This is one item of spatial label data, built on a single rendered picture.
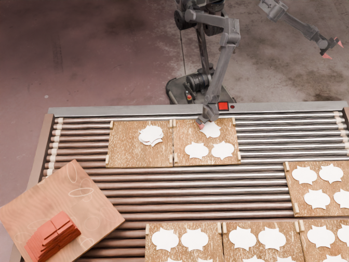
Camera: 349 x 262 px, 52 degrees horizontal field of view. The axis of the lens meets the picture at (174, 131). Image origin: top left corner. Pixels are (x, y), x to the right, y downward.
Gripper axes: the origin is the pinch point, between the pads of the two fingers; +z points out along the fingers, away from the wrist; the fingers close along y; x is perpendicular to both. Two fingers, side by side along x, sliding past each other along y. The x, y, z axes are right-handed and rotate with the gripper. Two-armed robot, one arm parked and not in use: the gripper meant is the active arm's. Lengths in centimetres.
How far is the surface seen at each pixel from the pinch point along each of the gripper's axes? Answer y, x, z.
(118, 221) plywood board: -83, -20, -8
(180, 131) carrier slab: -15.3, 8.0, 1.3
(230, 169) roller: -10.4, -32.5, 5.0
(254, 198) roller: -14, -55, 6
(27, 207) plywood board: -116, 19, -9
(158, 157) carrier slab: -39.1, 2.6, 1.6
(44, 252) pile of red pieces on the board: -120, -13, -16
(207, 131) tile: -2.6, -4.1, 1.0
